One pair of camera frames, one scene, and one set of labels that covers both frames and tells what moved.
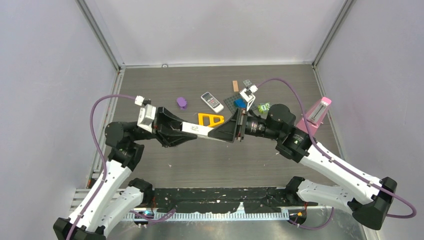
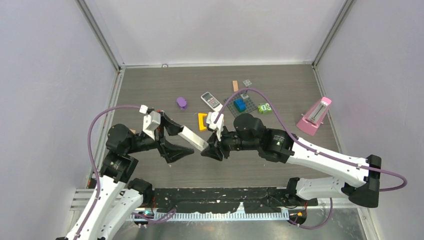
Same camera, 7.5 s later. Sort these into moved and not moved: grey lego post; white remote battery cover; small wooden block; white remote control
Moved: white remote battery cover
Not moved: white remote control; grey lego post; small wooden block
